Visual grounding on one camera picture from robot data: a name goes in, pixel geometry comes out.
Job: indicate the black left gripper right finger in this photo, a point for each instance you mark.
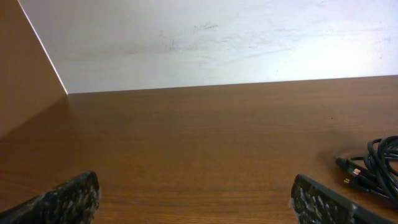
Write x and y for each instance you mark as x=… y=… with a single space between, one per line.
x=312 y=202

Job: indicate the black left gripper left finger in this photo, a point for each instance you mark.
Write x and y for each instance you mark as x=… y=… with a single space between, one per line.
x=74 y=201

